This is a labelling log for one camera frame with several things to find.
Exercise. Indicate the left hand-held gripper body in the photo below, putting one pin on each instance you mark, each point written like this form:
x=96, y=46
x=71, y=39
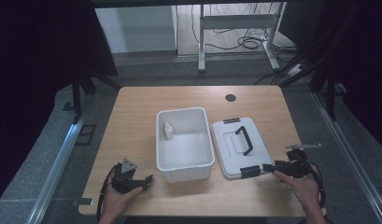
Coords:
x=123, y=182

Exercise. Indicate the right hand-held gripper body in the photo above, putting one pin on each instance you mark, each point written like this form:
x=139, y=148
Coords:
x=296, y=165

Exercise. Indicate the person's left hand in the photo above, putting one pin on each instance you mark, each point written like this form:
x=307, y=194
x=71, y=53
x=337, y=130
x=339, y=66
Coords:
x=117, y=200

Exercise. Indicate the person's right hand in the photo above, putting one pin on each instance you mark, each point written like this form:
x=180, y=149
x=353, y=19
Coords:
x=304, y=189

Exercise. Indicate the white plastic storage box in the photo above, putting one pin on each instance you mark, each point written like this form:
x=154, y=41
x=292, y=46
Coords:
x=187, y=152

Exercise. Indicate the small white dropper bottle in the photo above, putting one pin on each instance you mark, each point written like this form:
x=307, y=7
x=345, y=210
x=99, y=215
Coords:
x=168, y=132

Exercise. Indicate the black metal stand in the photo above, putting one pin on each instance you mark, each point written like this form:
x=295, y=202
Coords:
x=330, y=93
x=76, y=96

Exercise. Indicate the black round table grommet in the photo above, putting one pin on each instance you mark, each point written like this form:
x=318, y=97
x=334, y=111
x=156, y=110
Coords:
x=230, y=97

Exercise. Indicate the white power strip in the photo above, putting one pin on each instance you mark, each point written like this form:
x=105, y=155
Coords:
x=295, y=70

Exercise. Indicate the dark curtain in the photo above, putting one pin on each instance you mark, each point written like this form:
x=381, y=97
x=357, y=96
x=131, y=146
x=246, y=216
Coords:
x=366, y=62
x=33, y=77

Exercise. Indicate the white cabinet panel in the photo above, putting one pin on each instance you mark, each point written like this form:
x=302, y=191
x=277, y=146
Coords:
x=135, y=29

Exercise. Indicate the aluminium floor rail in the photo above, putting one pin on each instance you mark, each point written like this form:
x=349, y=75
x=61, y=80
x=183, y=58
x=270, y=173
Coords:
x=56, y=174
x=350, y=146

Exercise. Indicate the white metal desk frame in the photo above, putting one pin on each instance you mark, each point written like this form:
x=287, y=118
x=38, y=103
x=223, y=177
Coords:
x=238, y=21

